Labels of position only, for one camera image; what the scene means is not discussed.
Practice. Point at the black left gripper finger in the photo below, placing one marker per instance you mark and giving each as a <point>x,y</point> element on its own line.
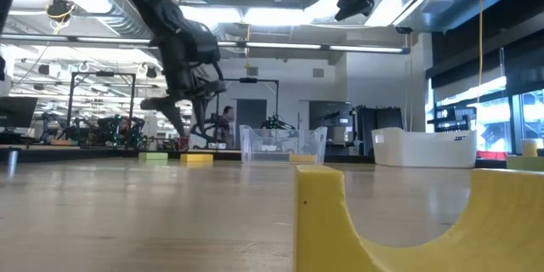
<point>163,104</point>
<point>201,110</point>

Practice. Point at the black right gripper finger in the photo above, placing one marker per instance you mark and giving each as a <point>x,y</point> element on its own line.
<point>346,13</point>
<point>361,2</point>

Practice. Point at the green block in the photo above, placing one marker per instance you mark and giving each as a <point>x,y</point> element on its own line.
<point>527,163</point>
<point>153,156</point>

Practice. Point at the yellow arch block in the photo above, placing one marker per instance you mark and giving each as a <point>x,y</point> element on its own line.
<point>323,221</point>

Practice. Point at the yellow cylinder block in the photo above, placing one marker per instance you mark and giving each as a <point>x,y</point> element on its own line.
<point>529,148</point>

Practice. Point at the black background robot arm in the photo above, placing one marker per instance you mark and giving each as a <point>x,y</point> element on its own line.
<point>276,124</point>
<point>214,127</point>
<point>106,132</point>

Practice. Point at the person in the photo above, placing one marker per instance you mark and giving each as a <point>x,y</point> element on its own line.
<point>124,125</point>
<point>227,121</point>

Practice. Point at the grey door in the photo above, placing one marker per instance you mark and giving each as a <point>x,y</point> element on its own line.
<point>251,112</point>

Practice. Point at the clear plastic bin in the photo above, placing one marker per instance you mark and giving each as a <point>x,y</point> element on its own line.
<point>263,144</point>

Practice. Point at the long ceiling light strip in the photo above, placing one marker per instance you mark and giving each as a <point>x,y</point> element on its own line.
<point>276,45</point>

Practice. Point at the black computer monitor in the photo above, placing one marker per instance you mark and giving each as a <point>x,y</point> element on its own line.
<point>17,111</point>
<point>329,108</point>

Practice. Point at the black cabinet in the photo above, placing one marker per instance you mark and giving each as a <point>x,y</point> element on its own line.
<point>378,129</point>

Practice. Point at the black shelf rack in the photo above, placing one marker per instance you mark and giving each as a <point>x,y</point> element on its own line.
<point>450,119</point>

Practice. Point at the white plastic bin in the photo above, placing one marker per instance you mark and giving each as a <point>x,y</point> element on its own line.
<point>425,149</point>

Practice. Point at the red box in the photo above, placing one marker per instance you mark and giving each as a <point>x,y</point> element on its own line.
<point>491,155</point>

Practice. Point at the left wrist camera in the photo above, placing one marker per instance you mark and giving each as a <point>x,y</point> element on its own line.
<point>204,44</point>

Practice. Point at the black gantry frame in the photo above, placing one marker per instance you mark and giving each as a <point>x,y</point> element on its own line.
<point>102,74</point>
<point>248,80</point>

